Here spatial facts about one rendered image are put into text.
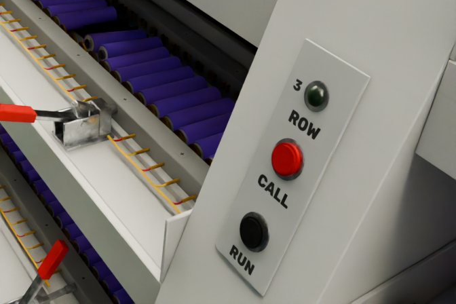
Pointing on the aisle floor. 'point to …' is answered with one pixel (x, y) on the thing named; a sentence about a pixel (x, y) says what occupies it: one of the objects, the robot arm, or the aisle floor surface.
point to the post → (372, 109)
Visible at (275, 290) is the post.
